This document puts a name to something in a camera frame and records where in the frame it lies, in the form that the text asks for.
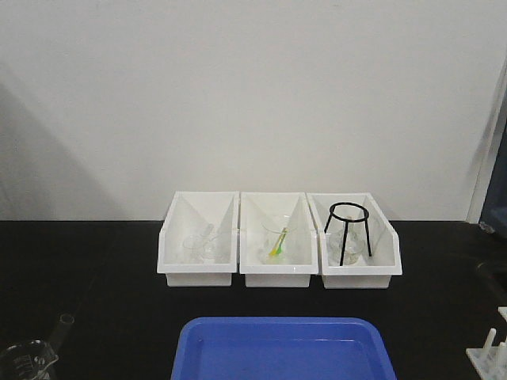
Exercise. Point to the clear glass test tube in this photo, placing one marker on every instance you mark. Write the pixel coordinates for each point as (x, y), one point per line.
(60, 331)

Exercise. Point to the grey pegboard drying rack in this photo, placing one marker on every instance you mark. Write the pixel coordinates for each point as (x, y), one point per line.
(493, 216)

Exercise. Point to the white test tube rack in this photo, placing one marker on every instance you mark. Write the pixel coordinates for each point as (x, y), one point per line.
(489, 361)

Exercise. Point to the glass beaker in middle bin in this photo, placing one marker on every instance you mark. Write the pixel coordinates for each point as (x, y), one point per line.
(276, 231)

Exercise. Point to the middle white storage bin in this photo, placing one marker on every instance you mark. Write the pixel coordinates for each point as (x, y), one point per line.
(303, 246)

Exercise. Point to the white storage bin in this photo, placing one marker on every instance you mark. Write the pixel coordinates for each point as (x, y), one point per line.
(303, 246)
(188, 214)
(369, 272)

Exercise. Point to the yellow green plastic spatulas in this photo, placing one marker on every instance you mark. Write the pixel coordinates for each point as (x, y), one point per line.
(277, 248)

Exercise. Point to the small glassware in left bin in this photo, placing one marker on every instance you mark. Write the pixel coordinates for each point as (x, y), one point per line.
(202, 247)

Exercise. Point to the left white storage bin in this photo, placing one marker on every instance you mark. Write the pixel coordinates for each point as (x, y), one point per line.
(188, 214)

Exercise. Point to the glass flask in right bin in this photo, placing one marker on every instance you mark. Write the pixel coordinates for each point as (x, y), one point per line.
(345, 250)

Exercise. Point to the right white storage bin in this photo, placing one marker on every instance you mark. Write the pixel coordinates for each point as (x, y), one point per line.
(369, 272)

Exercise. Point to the blue plastic tray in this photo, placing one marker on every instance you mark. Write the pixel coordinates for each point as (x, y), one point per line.
(281, 348)

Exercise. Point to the clear glass beaker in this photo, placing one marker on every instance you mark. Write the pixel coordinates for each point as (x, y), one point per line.
(29, 359)

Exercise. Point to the black wire tripod stand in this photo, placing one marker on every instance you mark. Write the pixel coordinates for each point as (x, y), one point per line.
(351, 212)

